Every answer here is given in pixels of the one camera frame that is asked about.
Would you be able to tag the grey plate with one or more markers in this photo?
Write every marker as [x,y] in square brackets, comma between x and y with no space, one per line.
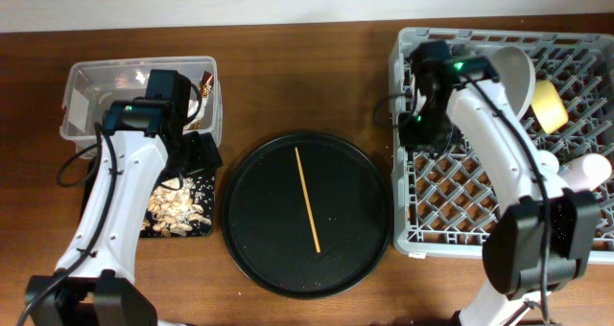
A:
[517,74]

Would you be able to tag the round black serving tray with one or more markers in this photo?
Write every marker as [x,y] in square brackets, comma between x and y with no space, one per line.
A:
[265,222]

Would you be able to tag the blue cup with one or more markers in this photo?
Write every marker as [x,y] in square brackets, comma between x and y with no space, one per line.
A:
[548,161]

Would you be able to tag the black rectangular tray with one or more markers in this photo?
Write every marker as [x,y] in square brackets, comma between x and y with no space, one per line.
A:
[206,220]

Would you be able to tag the brown snack wrapper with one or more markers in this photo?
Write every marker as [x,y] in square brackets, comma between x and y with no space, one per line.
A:
[207,84]

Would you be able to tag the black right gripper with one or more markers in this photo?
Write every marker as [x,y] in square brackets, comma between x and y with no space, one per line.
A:
[405,122]

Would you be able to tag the yellow bowl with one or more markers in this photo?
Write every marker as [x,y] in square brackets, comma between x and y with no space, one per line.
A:
[548,107]

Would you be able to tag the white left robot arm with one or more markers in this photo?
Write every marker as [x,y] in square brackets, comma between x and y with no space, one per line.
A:
[138,144]

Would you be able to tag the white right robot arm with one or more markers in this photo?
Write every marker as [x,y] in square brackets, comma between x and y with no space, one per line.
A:
[548,219]

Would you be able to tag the grey dishwasher rack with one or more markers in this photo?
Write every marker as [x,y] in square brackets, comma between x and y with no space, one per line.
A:
[446,207]

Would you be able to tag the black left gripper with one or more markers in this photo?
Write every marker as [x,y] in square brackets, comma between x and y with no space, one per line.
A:
[205,152]

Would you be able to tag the wooden chopstick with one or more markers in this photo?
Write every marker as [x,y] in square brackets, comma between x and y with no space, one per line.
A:
[307,201]

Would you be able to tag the food scraps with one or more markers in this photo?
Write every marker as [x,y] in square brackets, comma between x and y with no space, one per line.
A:
[177,208]

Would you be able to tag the clear plastic waste bin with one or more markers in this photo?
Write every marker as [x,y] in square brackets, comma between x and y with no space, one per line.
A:
[93,86]

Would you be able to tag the pink cup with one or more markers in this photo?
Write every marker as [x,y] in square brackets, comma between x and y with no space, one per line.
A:
[586,173]

